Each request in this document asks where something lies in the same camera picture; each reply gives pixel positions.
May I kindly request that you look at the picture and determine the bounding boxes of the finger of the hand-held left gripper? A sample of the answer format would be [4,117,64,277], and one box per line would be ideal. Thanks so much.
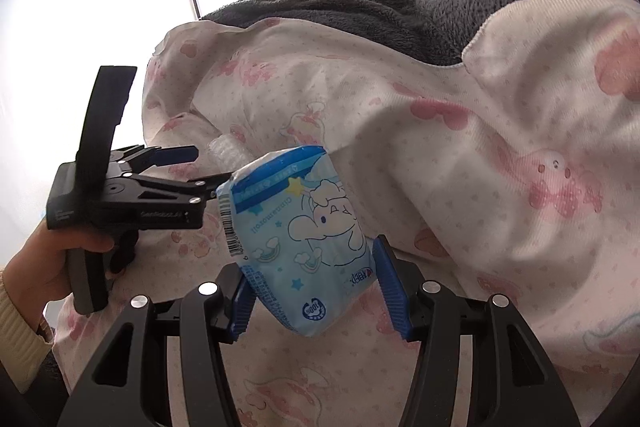
[110,145,200,174]
[122,171,237,204]

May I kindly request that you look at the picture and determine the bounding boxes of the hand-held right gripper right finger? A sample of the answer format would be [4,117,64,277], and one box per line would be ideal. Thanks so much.
[370,234,584,427]

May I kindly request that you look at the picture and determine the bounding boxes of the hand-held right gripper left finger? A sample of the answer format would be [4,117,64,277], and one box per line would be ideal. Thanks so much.
[55,263,260,427]

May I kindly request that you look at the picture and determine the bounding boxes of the clear bubble wrap piece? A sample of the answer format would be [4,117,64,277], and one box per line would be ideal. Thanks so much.
[207,134,254,174]

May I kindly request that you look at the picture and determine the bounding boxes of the blue printed tissue packet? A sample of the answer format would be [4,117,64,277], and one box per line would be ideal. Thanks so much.
[217,145,374,339]

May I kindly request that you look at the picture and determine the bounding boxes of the person's left forearm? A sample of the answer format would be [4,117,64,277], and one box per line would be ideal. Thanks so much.
[0,268,55,385]

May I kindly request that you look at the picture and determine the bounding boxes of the person's left hand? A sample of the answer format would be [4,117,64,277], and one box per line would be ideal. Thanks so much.
[2,228,116,309]

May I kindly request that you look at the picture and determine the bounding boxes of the pink printed duvet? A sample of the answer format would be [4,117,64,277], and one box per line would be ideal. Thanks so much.
[52,0,640,427]

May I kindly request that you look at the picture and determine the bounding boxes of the grey fleece blanket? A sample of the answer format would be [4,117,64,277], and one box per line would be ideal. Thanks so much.
[199,0,557,68]

